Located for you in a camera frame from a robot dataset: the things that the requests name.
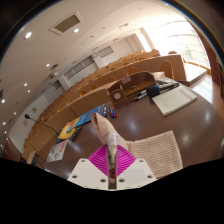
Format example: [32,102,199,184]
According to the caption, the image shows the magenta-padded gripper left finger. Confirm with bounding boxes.
[67,144,111,190]

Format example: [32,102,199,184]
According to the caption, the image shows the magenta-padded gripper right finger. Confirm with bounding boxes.
[114,145,157,190]

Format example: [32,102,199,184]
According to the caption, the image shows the beige towel with red border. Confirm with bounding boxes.
[90,112,184,191]

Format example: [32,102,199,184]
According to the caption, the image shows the white and red printed sheet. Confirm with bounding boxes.
[46,139,69,163]

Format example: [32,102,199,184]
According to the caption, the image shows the blue book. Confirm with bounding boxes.
[75,103,105,128]

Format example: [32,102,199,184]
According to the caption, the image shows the black gooseneck microphone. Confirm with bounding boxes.
[23,113,61,136]

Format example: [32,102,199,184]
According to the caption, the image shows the white notebook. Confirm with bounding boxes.
[151,85,198,117]

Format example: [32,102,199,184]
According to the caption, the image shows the black handheld microphone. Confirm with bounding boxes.
[133,81,181,101]

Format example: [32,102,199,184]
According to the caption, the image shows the wooden desk organizer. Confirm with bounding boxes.
[107,70,157,106]

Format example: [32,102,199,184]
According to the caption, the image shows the wooden auditorium seats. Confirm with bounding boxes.
[23,49,188,151]

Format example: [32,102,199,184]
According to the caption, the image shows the wooden chair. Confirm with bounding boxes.
[159,59,175,80]

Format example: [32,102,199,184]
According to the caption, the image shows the recessed ceiling lights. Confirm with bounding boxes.
[0,28,81,134]

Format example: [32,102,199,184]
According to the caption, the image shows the ceiling air vent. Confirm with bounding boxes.
[48,12,84,36]

